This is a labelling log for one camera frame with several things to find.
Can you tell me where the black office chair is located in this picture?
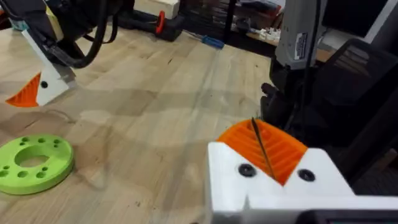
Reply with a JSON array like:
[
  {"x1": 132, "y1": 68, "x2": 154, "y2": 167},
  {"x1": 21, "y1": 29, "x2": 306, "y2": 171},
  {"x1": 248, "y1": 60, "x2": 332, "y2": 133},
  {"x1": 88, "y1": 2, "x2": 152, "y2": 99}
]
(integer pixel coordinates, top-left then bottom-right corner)
[{"x1": 310, "y1": 37, "x2": 398, "y2": 196}]

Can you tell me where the black tool with red trigger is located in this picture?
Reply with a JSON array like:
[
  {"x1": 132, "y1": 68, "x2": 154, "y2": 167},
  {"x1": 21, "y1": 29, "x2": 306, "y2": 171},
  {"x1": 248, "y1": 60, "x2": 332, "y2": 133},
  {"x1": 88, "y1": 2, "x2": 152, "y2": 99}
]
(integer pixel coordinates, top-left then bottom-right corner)
[{"x1": 117, "y1": 8, "x2": 185, "y2": 43}]

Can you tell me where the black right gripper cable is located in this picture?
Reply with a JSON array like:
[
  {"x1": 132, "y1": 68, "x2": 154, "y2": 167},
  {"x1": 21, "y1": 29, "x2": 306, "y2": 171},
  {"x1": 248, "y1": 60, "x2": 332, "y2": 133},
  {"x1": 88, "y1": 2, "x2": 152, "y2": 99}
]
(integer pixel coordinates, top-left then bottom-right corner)
[{"x1": 46, "y1": 0, "x2": 119, "y2": 70}]

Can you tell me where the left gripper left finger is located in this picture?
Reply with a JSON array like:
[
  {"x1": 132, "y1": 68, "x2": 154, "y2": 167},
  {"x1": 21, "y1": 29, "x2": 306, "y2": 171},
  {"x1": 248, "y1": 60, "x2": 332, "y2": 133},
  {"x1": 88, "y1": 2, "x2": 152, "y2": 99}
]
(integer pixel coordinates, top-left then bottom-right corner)
[{"x1": 206, "y1": 119, "x2": 292, "y2": 224}]

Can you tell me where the blue handled tool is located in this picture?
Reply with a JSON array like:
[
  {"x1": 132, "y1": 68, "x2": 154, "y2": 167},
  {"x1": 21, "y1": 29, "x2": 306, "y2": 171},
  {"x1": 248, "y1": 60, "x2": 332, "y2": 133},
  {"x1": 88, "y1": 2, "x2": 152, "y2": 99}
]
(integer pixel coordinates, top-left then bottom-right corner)
[{"x1": 200, "y1": 34, "x2": 226, "y2": 50}]

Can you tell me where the green disc with holes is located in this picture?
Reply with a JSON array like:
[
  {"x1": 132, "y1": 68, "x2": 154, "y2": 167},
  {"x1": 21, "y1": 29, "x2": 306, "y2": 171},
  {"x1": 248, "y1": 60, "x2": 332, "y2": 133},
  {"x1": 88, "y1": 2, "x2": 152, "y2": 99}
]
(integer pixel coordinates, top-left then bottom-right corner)
[{"x1": 0, "y1": 134, "x2": 75, "y2": 196}]

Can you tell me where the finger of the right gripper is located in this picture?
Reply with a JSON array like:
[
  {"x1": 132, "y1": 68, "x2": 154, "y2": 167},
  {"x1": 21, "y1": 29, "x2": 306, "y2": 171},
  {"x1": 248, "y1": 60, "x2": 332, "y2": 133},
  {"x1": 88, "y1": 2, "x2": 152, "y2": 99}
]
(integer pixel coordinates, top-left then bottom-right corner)
[{"x1": 5, "y1": 29, "x2": 77, "y2": 108}]

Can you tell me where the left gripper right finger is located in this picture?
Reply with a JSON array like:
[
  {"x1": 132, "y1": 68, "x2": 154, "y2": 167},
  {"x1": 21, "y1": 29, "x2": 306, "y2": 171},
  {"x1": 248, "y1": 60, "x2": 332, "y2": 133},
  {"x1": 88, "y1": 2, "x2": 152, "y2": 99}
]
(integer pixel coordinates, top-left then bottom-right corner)
[{"x1": 252, "y1": 119, "x2": 356, "y2": 197}]

